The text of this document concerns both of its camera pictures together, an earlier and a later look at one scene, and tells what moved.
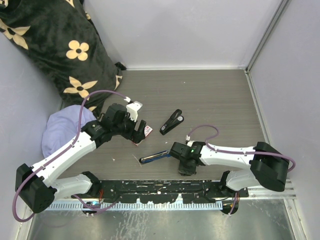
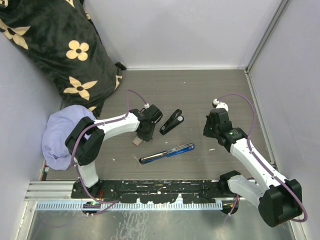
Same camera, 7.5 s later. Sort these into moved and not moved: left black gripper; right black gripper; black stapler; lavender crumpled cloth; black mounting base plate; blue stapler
Moved: left black gripper; right black gripper
Not moved: black mounting base plate; lavender crumpled cloth; blue stapler; black stapler
